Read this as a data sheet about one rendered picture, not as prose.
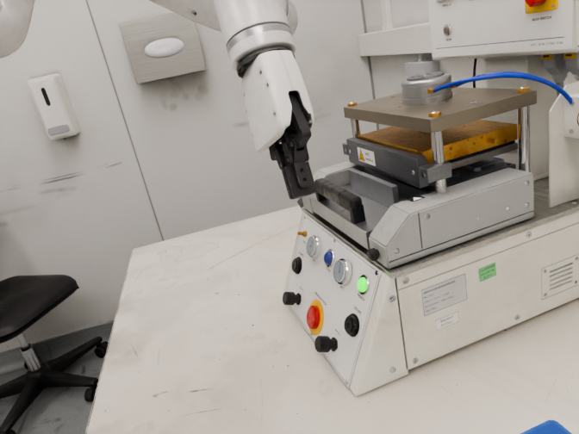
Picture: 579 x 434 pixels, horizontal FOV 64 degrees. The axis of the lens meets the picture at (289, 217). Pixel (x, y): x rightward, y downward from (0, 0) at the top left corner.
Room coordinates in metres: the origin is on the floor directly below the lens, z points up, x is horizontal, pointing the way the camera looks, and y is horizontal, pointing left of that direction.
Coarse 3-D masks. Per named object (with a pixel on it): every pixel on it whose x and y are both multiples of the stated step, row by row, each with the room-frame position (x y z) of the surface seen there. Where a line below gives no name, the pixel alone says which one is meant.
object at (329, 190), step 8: (320, 184) 0.75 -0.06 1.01; (328, 184) 0.73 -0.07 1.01; (320, 192) 0.76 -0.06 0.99; (328, 192) 0.72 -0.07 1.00; (336, 192) 0.69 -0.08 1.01; (344, 192) 0.68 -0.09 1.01; (320, 200) 0.77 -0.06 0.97; (336, 200) 0.69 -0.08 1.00; (344, 200) 0.66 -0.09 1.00; (352, 200) 0.64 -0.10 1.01; (360, 200) 0.64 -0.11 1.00; (352, 208) 0.64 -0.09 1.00; (360, 208) 0.64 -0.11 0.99; (352, 216) 0.64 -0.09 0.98; (360, 216) 0.64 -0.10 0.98
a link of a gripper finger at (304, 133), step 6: (294, 96) 0.55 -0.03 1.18; (294, 102) 0.55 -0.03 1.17; (294, 108) 0.54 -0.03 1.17; (300, 108) 0.54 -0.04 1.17; (294, 114) 0.54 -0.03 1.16; (300, 114) 0.54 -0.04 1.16; (294, 120) 0.54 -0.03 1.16; (300, 120) 0.53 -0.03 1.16; (294, 126) 0.54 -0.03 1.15; (300, 126) 0.53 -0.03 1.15; (306, 126) 0.53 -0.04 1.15; (300, 132) 0.53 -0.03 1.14; (306, 132) 0.52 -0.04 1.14; (300, 138) 0.53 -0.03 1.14; (306, 138) 0.53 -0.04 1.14; (300, 144) 0.53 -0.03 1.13
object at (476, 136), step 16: (384, 128) 0.85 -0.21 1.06; (400, 128) 0.82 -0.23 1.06; (448, 128) 0.74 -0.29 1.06; (464, 128) 0.72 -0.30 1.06; (480, 128) 0.70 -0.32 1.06; (496, 128) 0.68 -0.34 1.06; (512, 128) 0.68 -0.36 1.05; (384, 144) 0.74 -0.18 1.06; (400, 144) 0.71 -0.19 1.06; (416, 144) 0.69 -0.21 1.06; (448, 144) 0.65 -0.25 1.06; (464, 144) 0.66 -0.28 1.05; (480, 144) 0.67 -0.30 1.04; (496, 144) 0.67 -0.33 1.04; (512, 144) 0.68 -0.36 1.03; (432, 160) 0.64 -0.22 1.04; (448, 160) 0.65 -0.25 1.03; (464, 160) 0.66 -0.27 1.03; (480, 160) 0.67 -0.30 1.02
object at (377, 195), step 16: (352, 176) 0.79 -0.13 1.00; (368, 176) 0.73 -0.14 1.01; (352, 192) 0.79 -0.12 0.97; (368, 192) 0.73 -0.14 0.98; (384, 192) 0.68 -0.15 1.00; (320, 208) 0.77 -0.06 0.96; (336, 208) 0.72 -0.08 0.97; (368, 208) 0.69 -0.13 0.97; (384, 208) 0.68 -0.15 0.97; (336, 224) 0.71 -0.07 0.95; (352, 224) 0.64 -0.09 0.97; (368, 224) 0.63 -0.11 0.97; (368, 240) 0.60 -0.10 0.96
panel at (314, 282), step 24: (336, 240) 0.70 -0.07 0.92; (312, 264) 0.76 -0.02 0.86; (360, 264) 0.62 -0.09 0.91; (288, 288) 0.83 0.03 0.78; (312, 288) 0.73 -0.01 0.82; (336, 288) 0.66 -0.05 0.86; (336, 312) 0.64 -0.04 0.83; (360, 312) 0.58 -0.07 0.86; (312, 336) 0.68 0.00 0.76; (336, 336) 0.61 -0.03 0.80; (360, 336) 0.56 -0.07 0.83; (336, 360) 0.59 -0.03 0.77
